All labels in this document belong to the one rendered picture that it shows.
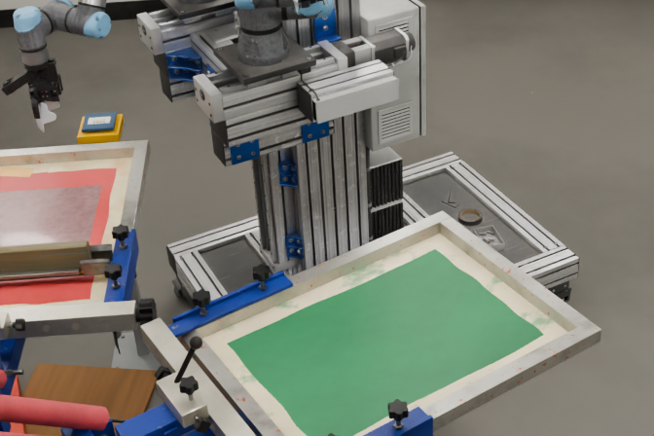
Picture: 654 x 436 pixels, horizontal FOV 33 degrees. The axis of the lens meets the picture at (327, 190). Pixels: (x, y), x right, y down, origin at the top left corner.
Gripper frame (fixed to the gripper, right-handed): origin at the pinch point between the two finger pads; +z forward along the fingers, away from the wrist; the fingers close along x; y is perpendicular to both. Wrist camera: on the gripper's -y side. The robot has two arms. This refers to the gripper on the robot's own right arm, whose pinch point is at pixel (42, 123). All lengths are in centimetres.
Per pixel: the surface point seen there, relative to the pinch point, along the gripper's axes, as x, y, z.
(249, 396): -109, 61, 10
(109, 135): 12.6, 16.2, 12.8
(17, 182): -11.2, -7.8, 12.8
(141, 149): -3.6, 28.1, 8.9
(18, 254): -60, 3, 4
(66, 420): -124, 25, -1
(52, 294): -65, 11, 13
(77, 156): -1.9, 8.7, 10.8
